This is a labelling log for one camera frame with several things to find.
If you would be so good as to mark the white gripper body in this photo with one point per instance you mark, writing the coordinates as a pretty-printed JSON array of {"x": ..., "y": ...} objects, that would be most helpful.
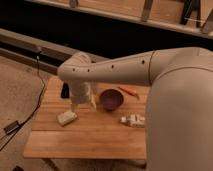
[{"x": 80, "y": 92}]

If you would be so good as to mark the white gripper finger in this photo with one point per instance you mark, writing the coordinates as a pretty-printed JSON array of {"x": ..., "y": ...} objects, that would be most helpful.
[
  {"x": 93, "y": 102},
  {"x": 74, "y": 106}
]

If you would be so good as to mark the white sponge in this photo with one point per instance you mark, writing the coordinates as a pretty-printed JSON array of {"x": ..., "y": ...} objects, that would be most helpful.
[{"x": 66, "y": 117}]

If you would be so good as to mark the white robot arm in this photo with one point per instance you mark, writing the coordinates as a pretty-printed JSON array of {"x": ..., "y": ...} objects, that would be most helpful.
[{"x": 179, "y": 108}]

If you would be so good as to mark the black rectangular object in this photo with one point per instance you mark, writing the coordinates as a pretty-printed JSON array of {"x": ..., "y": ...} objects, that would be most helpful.
[{"x": 65, "y": 91}]

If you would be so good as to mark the purple bowl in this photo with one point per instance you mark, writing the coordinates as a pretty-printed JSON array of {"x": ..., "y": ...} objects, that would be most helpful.
[{"x": 111, "y": 99}]

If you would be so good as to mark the wooden table board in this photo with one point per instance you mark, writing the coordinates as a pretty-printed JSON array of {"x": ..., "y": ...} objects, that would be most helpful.
[{"x": 95, "y": 134}]

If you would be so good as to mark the white toy block cluster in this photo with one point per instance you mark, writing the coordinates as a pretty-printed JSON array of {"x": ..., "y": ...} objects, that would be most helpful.
[{"x": 133, "y": 120}]

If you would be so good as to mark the black power adapter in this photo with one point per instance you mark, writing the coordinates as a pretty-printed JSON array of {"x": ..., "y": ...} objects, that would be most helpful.
[{"x": 11, "y": 127}]

